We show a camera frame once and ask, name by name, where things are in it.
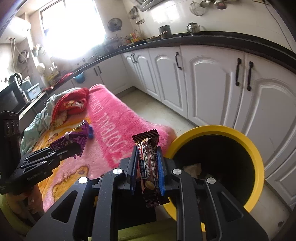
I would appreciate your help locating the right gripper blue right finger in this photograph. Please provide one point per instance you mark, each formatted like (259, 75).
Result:
(205, 209)

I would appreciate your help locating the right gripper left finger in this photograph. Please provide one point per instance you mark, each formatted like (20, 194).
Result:
(96, 208)

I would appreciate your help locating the purple snack wrapper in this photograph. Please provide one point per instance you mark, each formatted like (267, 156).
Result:
(73, 141)

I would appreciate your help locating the brown chocolate bar wrapper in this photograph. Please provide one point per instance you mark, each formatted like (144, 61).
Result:
(147, 143)

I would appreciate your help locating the yellow rimmed trash bin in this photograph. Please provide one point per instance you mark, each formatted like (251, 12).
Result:
(221, 153)

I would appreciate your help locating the white lower kitchen cabinets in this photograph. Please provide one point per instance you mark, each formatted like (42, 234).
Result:
(215, 86)

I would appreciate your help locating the hanging kitchen utensils set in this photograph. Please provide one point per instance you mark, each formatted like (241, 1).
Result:
(219, 4)

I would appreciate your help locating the person's left hand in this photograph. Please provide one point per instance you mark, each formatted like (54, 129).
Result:
(34, 204)

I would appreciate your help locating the light teal crumpled cloth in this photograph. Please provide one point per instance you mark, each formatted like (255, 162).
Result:
(41, 123)

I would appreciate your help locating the black microwave oven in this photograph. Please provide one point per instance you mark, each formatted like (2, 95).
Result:
(11, 99)

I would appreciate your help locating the pink cartoon fleece blanket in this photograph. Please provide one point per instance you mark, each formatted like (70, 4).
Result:
(114, 124)

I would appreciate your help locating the red patterned cloth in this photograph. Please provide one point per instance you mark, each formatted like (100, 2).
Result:
(70, 103)

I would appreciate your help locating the blue hanging bowl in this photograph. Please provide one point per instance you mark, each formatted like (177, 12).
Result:
(80, 78)

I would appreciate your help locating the white water heater tank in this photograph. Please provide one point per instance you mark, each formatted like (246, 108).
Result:
(17, 29)

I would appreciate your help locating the condiment bottles group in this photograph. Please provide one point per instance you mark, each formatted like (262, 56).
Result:
(133, 37)

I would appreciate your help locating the dark cooking pot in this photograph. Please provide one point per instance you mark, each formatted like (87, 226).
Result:
(164, 31)

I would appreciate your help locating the steel teapot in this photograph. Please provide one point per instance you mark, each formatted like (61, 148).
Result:
(193, 28)

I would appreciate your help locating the small wall fan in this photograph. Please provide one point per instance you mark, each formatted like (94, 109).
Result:
(114, 24)

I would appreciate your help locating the hanging wire strainer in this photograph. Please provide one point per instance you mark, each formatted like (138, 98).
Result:
(196, 9)

